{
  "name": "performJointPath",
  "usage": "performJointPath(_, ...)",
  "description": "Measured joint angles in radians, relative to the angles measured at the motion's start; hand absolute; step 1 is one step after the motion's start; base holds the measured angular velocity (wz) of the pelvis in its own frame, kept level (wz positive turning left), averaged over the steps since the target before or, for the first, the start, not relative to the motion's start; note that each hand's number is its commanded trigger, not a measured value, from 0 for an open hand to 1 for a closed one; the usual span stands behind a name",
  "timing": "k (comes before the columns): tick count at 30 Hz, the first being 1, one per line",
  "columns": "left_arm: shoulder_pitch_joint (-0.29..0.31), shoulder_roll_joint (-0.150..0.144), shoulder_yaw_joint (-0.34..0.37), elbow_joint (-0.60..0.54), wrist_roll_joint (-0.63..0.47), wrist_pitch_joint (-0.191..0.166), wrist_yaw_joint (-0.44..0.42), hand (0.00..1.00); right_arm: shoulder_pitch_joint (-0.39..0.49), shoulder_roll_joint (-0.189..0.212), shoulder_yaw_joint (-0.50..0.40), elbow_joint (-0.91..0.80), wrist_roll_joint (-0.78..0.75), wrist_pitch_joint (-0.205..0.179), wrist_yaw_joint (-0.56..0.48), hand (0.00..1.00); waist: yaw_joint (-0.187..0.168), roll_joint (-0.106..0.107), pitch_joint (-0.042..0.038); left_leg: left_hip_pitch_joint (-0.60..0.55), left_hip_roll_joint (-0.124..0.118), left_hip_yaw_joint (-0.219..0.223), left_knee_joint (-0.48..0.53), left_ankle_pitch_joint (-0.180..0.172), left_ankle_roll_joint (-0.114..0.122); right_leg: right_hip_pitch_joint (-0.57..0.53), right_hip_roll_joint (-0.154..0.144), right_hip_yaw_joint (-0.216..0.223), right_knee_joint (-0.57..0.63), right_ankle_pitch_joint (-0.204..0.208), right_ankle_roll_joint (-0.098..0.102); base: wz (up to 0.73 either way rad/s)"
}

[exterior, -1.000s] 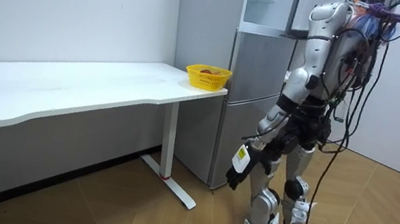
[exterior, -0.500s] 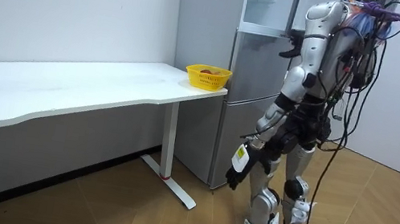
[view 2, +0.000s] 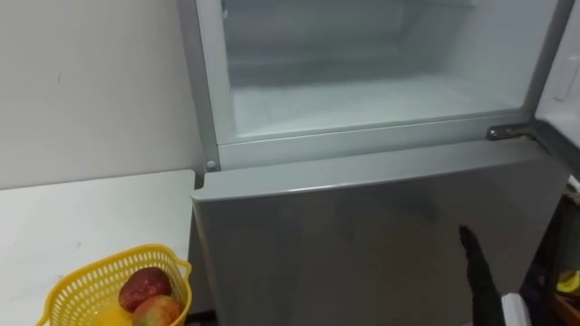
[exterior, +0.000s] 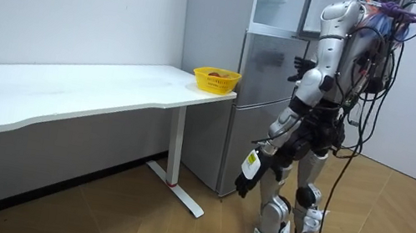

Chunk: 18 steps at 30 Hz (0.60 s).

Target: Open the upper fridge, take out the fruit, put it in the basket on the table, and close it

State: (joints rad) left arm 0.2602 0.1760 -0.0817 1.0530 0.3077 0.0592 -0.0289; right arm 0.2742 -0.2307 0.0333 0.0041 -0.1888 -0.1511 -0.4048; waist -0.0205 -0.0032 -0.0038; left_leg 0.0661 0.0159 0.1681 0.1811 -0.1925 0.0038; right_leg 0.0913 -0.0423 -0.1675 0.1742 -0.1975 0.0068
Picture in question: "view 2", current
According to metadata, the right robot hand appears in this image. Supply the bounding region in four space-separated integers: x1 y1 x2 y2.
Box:
458 224 533 326

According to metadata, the dark wooden shelf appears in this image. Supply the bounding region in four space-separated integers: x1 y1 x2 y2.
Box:
518 191 580 326

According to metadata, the yellow banana soft toy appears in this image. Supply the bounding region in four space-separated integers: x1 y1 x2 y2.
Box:
556 270 580 294

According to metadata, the grey fridge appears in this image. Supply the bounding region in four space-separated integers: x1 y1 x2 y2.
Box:
176 0 576 326

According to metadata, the open grey fridge door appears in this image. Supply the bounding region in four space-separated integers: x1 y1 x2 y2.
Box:
530 0 580 178

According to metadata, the red green mango soft toy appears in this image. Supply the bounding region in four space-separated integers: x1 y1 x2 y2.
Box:
130 294 182 326

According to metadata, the dark red mango soft toy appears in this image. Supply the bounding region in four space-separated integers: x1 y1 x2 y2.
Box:
118 266 173 313

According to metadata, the yellow plastic basket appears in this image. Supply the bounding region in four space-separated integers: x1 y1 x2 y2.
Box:
34 243 193 326

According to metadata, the white table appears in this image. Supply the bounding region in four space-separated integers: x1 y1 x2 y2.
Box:
0 168 197 326

